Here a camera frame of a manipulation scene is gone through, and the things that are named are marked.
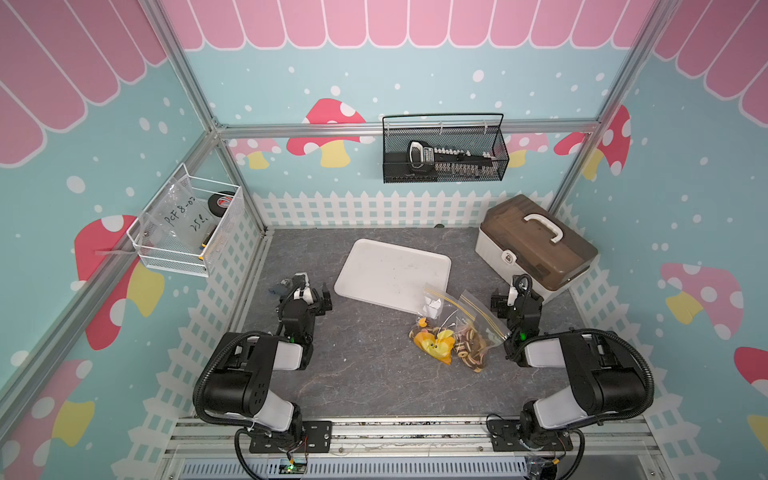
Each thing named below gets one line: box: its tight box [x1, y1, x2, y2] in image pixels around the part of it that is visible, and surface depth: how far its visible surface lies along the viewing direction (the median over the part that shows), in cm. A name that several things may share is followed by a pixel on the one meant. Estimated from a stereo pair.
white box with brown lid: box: [475, 194, 599, 301], surface depth 95 cm
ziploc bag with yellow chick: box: [408, 283, 476, 366], surface depth 87 cm
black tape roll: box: [208, 194, 234, 217], surface depth 83 cm
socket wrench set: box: [407, 140, 498, 177], surface depth 91 cm
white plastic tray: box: [334, 238, 452, 314], surface depth 109 cm
